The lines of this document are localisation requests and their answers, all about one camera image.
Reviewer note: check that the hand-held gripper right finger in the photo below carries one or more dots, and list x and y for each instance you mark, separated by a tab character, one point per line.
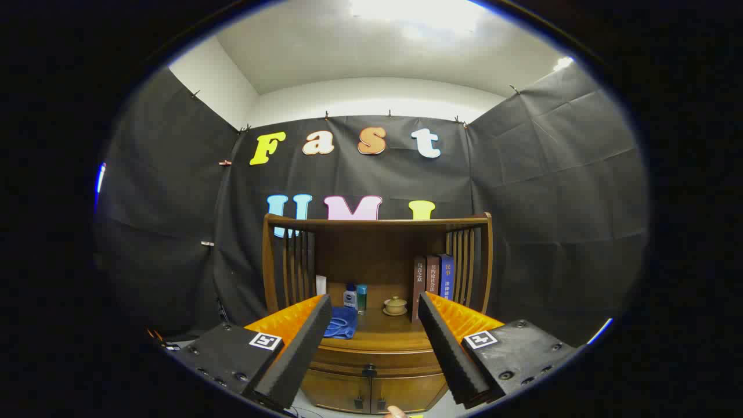
450	354

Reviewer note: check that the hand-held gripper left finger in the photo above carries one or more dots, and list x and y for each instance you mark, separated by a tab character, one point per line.
302	354

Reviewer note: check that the wooden cabinet door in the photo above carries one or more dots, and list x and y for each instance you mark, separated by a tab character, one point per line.
334	389
406	392

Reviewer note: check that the wooden countertop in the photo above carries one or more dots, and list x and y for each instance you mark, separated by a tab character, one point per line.
383	328

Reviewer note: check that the wooden cabinet with slatted shelf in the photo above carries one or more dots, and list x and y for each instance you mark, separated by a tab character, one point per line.
371	255

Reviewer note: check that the folded blue towel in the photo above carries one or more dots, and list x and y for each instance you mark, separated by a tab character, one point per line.
342	322

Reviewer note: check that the white tube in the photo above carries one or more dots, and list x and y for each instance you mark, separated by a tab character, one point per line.
321	284

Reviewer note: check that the beige lidded teacup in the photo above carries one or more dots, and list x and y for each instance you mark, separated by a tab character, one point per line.
395	306

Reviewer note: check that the white lotion bottle blue cap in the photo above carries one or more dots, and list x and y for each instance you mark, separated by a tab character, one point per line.
350	299

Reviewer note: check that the dark brown book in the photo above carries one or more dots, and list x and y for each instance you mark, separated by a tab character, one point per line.
418	284

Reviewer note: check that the blue book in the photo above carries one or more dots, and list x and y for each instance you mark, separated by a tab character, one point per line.
446	276

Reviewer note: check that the reddish brown book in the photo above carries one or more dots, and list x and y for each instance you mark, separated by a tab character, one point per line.
433	276

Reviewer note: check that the teal clear bottle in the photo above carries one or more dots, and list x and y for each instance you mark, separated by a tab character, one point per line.
361	297

